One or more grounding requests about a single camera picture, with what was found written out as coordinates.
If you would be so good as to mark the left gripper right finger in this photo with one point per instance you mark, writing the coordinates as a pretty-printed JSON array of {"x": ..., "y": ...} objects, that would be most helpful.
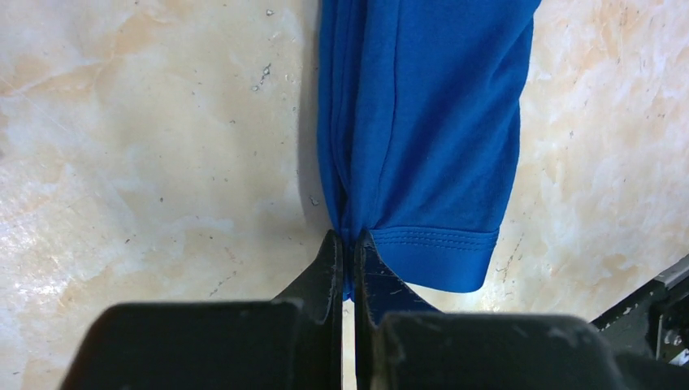
[{"x": 403, "y": 342}]

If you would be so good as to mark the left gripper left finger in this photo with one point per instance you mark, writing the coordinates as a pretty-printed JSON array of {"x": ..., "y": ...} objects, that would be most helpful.
[{"x": 292, "y": 341}]

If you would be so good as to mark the royal blue underwear white trim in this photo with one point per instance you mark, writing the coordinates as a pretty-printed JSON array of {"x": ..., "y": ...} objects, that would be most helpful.
[{"x": 419, "y": 129}]

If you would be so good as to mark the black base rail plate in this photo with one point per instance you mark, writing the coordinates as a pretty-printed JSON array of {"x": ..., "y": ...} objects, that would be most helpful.
[{"x": 648, "y": 331}]

